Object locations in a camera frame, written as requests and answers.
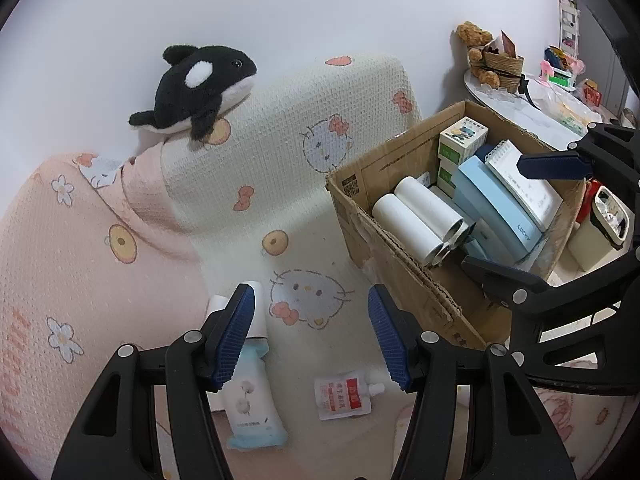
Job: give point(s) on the cream cartoon printed blanket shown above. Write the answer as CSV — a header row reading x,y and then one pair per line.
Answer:
x,y
280,125

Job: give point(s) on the blue and white tissue pack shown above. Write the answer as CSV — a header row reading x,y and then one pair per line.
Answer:
x,y
250,410

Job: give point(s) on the white spiral notebook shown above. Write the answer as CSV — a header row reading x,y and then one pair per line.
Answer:
x,y
530,195

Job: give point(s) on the red and white spout pouch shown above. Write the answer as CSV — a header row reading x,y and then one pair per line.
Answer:
x,y
340,395

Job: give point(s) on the brown cardboard box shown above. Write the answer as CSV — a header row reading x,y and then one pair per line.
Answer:
x,y
400,260

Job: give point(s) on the white waste bin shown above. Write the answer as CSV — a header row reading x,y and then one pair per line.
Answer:
x,y
595,240

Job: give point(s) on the light blue box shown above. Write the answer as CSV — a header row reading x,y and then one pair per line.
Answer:
x,y
495,215

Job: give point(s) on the woven wicker basket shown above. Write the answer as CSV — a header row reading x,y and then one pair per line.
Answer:
x,y
505,70

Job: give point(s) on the green and white carton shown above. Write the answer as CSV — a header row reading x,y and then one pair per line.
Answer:
x,y
447,177
462,140

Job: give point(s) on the white paper roll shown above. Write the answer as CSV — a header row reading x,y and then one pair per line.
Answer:
x,y
405,230
462,235
430,205

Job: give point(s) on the black and white orca plush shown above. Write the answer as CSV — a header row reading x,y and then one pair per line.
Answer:
x,y
200,90

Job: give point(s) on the pink flower printed blanket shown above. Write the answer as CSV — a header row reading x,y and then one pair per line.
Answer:
x,y
75,285

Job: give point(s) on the dark red card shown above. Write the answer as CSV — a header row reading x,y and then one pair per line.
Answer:
x,y
509,45

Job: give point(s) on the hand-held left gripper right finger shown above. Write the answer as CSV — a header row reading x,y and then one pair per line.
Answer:
x,y
390,345

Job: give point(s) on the pink rose printed sheet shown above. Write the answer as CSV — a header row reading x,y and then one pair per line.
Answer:
x,y
590,425

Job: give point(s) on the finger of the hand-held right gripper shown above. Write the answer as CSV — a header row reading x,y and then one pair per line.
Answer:
x,y
550,166
500,274

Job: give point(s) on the small red box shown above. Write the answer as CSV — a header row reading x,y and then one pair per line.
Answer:
x,y
591,92

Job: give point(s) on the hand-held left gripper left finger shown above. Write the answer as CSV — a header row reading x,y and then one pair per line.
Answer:
x,y
235,335

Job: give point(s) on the grey cabinet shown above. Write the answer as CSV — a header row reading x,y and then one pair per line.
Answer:
x,y
605,50

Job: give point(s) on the pink and green toy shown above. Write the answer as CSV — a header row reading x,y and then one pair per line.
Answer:
x,y
562,72

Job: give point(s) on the brown teddy bear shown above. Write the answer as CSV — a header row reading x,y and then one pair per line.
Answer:
x,y
475,35

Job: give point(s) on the white shelf rack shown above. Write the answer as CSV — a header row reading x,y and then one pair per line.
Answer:
x,y
569,20

